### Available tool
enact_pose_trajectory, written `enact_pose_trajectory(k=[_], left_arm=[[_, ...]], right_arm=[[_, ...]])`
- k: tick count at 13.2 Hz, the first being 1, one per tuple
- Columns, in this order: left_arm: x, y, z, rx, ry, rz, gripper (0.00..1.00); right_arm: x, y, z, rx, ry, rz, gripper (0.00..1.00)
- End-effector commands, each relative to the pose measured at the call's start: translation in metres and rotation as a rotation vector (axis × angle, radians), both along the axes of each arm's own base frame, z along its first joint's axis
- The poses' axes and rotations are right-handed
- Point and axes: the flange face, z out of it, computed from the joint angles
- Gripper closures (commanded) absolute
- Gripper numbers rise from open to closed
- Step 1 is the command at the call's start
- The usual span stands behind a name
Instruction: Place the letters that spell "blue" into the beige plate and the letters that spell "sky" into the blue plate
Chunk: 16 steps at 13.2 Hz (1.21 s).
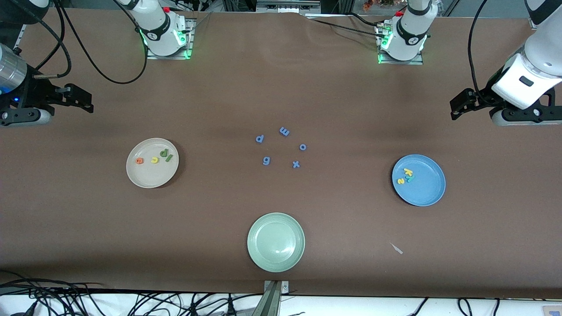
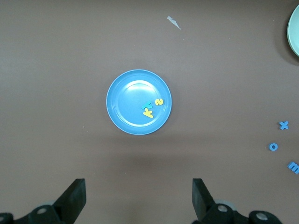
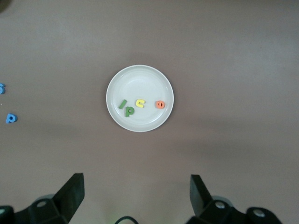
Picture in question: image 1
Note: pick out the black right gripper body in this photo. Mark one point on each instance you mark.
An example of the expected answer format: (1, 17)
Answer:
(31, 93)

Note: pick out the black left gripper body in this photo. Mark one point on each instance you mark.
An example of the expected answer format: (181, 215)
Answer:
(482, 97)

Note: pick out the green foam letter p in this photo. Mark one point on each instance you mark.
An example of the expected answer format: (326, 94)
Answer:
(164, 153)

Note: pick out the green foam letter l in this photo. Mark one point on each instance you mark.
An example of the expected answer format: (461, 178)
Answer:
(169, 158)

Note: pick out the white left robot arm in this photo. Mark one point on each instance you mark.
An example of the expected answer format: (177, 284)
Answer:
(542, 57)

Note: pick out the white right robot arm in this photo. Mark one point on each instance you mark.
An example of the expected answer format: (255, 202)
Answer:
(160, 30)

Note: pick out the blue plate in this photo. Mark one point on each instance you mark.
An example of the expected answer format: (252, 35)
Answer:
(426, 188)

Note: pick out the beige plate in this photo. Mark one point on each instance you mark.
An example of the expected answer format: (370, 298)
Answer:
(151, 175)

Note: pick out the small grey tape scrap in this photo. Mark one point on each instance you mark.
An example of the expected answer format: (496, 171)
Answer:
(396, 248)

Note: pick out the blue foam letter m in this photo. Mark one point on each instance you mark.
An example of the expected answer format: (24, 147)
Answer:
(284, 131)

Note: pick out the brown table cover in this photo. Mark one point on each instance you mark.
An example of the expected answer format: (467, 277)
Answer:
(281, 87)

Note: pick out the pale green plate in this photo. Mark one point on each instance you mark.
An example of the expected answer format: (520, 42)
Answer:
(275, 242)

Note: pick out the aluminium table edge rail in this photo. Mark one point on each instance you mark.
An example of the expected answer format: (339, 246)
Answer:
(18, 37)

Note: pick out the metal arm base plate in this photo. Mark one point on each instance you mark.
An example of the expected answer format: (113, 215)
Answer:
(167, 57)
(401, 62)

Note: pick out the grey metal frame rail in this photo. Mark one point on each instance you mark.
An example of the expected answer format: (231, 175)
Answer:
(287, 6)

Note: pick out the grey metal camera post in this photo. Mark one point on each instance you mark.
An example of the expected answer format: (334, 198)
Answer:
(273, 298)

